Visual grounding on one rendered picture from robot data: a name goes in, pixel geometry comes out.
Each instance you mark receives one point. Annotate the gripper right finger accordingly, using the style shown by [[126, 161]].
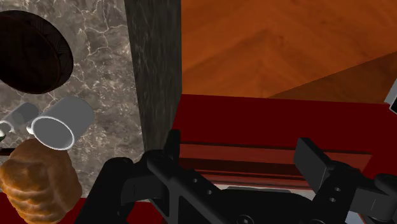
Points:
[[328, 178]]

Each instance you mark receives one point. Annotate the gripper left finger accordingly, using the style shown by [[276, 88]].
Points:
[[173, 183]]

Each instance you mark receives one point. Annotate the white mug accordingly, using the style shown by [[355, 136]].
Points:
[[66, 118]]

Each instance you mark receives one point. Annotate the brown bread loaf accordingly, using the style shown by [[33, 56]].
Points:
[[34, 180]]

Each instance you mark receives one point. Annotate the grey cup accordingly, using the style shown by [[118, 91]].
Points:
[[23, 114]]

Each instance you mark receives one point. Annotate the dark brown round bowl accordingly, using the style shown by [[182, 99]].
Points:
[[29, 52]]

